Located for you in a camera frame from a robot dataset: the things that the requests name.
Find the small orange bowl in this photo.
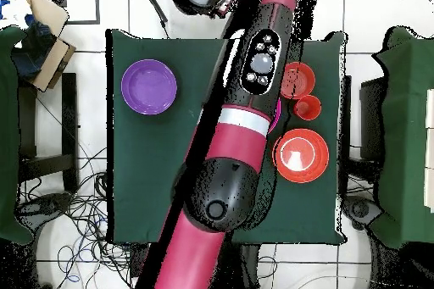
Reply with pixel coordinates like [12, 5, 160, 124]
[280, 61, 316, 101]

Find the large pink bowl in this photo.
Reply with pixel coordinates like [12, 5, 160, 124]
[268, 97, 283, 134]

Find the stack of white boxes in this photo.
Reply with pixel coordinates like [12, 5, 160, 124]
[425, 88, 434, 214]

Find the black tripod leg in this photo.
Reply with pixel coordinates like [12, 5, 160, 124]
[136, 0, 170, 39]

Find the purple bowl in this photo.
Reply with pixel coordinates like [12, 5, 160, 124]
[120, 58, 178, 116]

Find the orange cup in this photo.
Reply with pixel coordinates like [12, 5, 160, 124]
[293, 94, 322, 121]

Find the large orange bowl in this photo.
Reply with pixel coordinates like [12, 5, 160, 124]
[273, 128, 331, 184]

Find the cardboard box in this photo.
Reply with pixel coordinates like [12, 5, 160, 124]
[9, 0, 77, 92]

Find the black side stand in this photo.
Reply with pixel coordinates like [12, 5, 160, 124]
[359, 76, 386, 161]

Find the dark green tablecloth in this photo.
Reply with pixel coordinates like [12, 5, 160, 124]
[106, 28, 347, 245]

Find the black bench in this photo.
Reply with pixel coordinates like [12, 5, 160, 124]
[18, 72, 80, 195]

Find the dark blue cloth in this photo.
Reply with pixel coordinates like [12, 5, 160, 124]
[11, 14, 57, 80]

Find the green covered side table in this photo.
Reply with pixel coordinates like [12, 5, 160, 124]
[369, 26, 434, 249]
[0, 25, 35, 245]

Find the dark floor frame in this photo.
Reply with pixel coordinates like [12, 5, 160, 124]
[50, 0, 101, 25]

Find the tangle of black cables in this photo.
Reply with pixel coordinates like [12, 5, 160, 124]
[19, 146, 279, 289]

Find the black pedestal leg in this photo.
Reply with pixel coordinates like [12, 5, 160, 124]
[16, 192, 74, 225]
[342, 195, 382, 231]

